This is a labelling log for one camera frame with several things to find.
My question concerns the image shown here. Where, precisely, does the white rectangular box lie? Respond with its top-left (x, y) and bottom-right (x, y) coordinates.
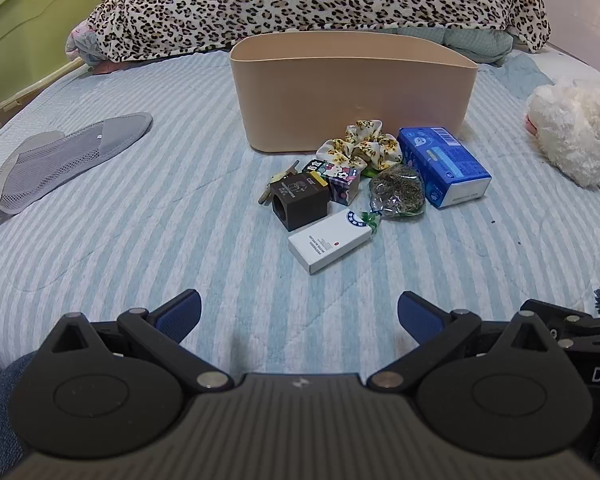
top-left (287, 208), bottom-right (373, 275)

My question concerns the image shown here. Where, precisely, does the light blue checked quilt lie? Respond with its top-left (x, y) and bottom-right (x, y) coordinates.
top-left (395, 27), bottom-right (518, 67)

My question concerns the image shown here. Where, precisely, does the leopard print blanket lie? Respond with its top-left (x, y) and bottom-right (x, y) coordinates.
top-left (66, 0), bottom-right (552, 64)

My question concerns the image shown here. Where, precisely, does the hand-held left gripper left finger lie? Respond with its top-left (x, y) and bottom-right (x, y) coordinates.
top-left (49, 288), bottom-right (233, 392)

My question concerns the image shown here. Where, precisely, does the grey mesh bag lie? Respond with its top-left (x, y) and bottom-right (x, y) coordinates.
top-left (0, 112), bottom-right (154, 240)

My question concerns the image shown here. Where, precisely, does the clear bag of dried herbs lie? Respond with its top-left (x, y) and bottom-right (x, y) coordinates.
top-left (362, 165), bottom-right (427, 234)

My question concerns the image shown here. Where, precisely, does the beige plastic storage bin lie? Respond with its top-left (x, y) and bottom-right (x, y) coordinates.
top-left (230, 30), bottom-right (479, 154)

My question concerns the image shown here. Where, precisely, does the bunch of keys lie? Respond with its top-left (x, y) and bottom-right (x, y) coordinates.
top-left (257, 159), bottom-right (301, 206)

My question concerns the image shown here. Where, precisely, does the white plush toy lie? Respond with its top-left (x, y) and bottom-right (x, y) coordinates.
top-left (524, 78), bottom-right (600, 189)

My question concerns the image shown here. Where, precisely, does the blue striped bed sheet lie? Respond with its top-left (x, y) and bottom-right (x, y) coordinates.
top-left (0, 45), bottom-right (600, 376)

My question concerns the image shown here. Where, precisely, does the blue tissue pack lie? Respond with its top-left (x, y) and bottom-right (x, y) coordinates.
top-left (397, 126), bottom-right (493, 210)

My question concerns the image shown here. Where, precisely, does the cartoon print small box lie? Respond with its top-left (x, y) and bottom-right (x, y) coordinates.
top-left (302, 158), bottom-right (364, 206)

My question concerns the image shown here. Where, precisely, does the dark brown cube box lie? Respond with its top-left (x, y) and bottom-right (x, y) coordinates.
top-left (270, 171), bottom-right (330, 232)

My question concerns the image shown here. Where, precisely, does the pink floral cloth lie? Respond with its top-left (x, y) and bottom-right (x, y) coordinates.
top-left (65, 19), bottom-right (112, 75)

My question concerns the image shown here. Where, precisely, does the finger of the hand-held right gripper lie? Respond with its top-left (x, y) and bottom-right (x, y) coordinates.
top-left (521, 298), bottom-right (597, 337)

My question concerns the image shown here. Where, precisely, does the floral yellow scrunchie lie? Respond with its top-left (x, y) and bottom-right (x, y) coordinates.
top-left (315, 119), bottom-right (402, 170)

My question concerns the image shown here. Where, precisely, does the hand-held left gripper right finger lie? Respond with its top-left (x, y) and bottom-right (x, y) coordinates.
top-left (366, 290), bottom-right (557, 392)

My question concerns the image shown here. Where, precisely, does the person's blue jeans leg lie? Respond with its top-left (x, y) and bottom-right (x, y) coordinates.
top-left (0, 351), bottom-right (40, 480)

